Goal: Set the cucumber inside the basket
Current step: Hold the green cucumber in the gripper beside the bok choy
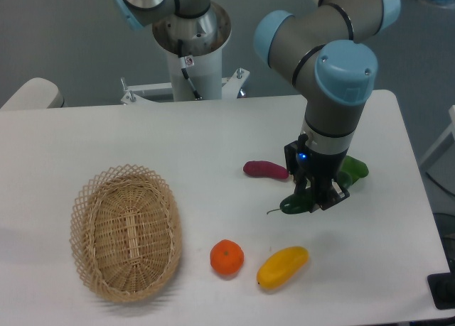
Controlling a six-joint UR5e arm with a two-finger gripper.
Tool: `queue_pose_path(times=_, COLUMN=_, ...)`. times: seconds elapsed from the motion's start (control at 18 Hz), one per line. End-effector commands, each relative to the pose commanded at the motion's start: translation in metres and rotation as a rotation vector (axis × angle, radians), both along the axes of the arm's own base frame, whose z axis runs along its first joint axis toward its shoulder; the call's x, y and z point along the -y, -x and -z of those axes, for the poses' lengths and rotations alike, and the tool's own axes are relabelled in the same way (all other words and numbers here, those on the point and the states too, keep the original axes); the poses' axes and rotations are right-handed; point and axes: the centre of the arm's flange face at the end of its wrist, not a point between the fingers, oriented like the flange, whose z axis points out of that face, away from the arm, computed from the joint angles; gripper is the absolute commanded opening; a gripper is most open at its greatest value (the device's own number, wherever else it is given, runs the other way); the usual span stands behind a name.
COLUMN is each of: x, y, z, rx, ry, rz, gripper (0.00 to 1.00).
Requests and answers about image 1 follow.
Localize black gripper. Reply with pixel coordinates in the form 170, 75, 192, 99
294, 145, 350, 212

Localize dark green cucumber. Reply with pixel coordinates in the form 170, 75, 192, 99
267, 194, 315, 215

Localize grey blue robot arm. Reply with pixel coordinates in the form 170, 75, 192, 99
113, 0, 401, 214

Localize oval wicker basket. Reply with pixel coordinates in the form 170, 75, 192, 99
70, 165, 183, 303

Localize green bell pepper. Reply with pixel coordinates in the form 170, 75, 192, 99
337, 156, 369, 189

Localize purple sweet potato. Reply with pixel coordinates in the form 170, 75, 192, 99
242, 161, 289, 180

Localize yellow mango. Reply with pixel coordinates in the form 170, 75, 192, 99
257, 246, 309, 290

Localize orange tangerine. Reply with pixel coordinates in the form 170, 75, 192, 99
210, 239, 245, 276

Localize black device at table edge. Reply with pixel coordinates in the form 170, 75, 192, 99
427, 273, 454, 310

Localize white chair armrest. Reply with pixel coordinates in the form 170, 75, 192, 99
1, 77, 65, 112

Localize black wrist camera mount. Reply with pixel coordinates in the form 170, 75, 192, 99
284, 134, 309, 175

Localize white furniture frame right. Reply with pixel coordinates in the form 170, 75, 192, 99
418, 105, 454, 170

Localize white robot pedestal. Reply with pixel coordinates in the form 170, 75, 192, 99
121, 2, 250, 104

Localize black cable on pedestal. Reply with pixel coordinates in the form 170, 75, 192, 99
176, 38, 203, 102

